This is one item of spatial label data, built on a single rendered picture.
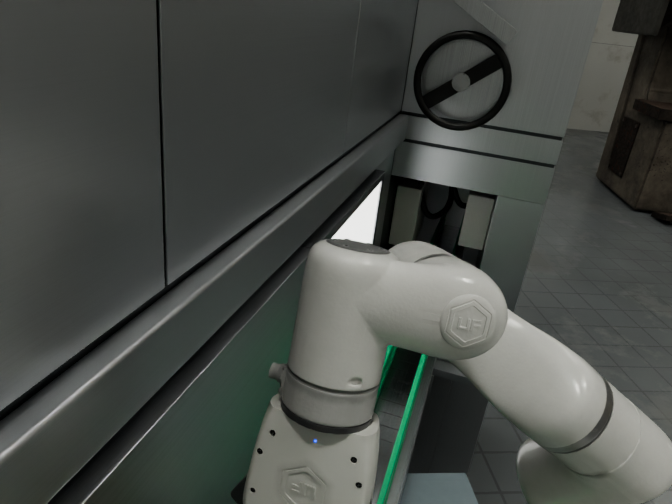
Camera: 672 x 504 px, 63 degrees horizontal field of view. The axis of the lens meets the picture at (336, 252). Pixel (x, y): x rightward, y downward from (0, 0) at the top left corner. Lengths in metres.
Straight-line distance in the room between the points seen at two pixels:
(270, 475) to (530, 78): 1.06
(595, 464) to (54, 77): 0.50
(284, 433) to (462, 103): 1.01
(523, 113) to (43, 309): 1.14
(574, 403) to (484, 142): 0.92
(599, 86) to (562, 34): 9.27
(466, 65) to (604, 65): 9.26
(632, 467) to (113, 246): 0.46
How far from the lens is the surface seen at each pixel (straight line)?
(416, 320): 0.40
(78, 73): 0.35
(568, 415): 0.50
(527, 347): 0.53
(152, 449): 0.47
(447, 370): 1.35
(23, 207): 0.33
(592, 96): 10.56
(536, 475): 0.61
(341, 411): 0.42
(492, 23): 1.26
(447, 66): 1.33
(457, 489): 1.24
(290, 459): 0.45
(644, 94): 6.58
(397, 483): 1.03
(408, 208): 1.54
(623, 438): 0.55
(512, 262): 1.43
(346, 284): 0.38
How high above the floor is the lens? 1.63
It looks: 25 degrees down
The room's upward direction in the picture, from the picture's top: 7 degrees clockwise
